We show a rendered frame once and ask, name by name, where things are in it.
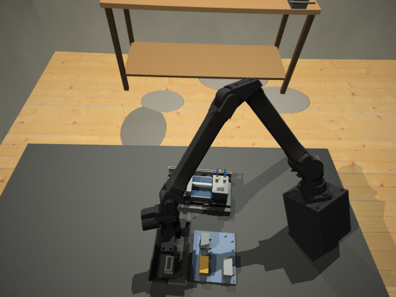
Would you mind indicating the yellow block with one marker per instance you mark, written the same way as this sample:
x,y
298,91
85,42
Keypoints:
x,y
204,265

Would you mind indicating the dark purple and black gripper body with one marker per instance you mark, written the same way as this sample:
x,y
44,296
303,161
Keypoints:
x,y
182,229

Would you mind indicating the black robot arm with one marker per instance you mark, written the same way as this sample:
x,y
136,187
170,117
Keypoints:
x,y
226,101

